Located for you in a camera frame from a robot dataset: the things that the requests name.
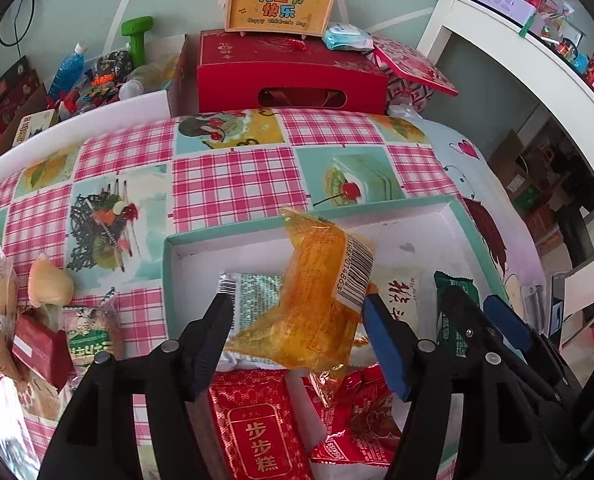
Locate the yellowish plastic bottle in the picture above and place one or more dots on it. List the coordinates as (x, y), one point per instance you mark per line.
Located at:
(142, 80)

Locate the orange clear snack packet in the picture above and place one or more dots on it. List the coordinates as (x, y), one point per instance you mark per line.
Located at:
(307, 300)

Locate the red white patterned box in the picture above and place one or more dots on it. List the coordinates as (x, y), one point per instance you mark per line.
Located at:
(407, 97)

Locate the white shelf unit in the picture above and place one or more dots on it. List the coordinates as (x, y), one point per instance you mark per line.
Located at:
(477, 20)

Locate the white snack packet green characters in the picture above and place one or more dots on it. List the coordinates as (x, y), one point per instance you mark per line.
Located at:
(402, 295)

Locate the dark printed gift box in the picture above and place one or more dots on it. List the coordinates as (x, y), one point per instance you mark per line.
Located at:
(17, 90)

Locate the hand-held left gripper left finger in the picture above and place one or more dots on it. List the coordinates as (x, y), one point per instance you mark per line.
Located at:
(212, 345)

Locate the white power bank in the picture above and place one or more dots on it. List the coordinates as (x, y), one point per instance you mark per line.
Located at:
(532, 302)

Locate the pale dumpling-shaped pastry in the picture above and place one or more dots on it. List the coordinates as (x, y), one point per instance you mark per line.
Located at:
(52, 282)

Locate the white green-print snack packet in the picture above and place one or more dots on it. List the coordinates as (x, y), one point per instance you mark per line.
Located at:
(257, 295)

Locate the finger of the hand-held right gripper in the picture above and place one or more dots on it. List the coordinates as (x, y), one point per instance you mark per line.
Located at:
(504, 317)
(459, 315)

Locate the red flower-print snack packet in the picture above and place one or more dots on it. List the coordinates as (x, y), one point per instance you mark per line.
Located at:
(362, 425)

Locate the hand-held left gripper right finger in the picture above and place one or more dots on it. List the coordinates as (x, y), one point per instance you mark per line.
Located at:
(384, 345)

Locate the small red snack box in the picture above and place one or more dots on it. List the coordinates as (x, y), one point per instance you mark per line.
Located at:
(37, 347)

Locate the green-label pastry packet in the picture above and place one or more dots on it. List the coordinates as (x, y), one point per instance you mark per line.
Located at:
(89, 340)

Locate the colourful shelf clutter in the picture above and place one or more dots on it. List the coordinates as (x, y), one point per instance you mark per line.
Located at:
(562, 20)

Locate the red snack packet gold print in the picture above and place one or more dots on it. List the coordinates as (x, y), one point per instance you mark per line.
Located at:
(262, 425)

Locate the green dumbbell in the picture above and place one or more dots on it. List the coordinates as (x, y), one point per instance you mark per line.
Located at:
(139, 40)

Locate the blue plastic bottle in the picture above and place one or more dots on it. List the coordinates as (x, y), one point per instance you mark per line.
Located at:
(69, 70)

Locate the smartphone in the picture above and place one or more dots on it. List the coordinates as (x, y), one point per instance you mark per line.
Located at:
(558, 305)

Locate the large red gift box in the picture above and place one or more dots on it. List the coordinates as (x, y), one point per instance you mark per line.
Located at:
(277, 70)

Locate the red patterned box lid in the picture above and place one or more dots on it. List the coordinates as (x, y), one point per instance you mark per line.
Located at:
(412, 62)

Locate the pile of colourful toys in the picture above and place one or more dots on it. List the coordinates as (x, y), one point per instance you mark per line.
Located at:
(109, 67)

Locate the small printed white box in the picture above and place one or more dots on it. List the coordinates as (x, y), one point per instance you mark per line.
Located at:
(34, 127)

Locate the teal-edged white cardboard tray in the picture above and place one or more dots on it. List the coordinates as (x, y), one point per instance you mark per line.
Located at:
(257, 255)

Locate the dark green snack packet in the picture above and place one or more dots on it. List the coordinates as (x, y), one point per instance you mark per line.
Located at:
(452, 280)

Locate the cartoon printed sheet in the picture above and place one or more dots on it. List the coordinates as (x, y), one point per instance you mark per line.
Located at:
(472, 185)

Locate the stacked cardboard boxes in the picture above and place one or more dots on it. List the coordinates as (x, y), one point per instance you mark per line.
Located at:
(512, 160)

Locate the white foam board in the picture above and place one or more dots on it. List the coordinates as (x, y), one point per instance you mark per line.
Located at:
(77, 127)

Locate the blue wet wipes packet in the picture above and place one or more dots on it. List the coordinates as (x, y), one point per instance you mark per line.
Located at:
(347, 37)

